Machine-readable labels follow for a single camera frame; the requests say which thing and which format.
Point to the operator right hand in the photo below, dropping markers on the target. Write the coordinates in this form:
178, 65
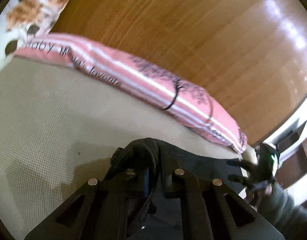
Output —
259, 191

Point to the dark wooden shelf furniture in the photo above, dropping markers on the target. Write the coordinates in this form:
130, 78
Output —
292, 171

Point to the floral orange white pillow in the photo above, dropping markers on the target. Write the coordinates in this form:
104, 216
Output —
22, 20

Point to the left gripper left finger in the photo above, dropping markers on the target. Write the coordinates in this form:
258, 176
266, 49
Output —
121, 204

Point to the black denim pants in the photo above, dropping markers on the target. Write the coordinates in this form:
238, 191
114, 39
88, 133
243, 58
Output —
158, 217

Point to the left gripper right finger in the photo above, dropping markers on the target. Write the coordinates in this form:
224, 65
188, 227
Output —
183, 185

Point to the beige woven bed mat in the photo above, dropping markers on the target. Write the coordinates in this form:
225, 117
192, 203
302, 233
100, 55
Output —
59, 127

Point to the pink striped pillow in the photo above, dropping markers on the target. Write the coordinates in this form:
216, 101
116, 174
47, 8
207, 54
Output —
188, 103

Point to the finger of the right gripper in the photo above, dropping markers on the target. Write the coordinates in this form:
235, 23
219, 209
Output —
244, 164
246, 182

